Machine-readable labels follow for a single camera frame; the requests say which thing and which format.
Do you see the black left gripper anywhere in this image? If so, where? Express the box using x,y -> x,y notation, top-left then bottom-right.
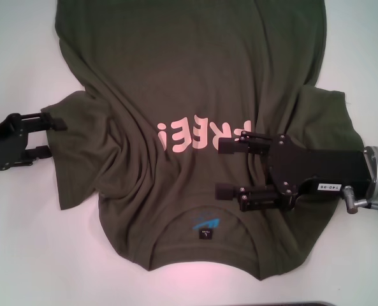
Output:
0,111 -> 69,172

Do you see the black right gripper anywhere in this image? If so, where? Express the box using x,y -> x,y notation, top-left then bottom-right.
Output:
214,130 -> 375,213

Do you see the dark green printed T-shirt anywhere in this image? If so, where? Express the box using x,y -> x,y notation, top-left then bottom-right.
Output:
40,0 -> 368,283

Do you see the right arm silver cable connector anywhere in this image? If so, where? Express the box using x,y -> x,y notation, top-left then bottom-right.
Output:
343,186 -> 378,218

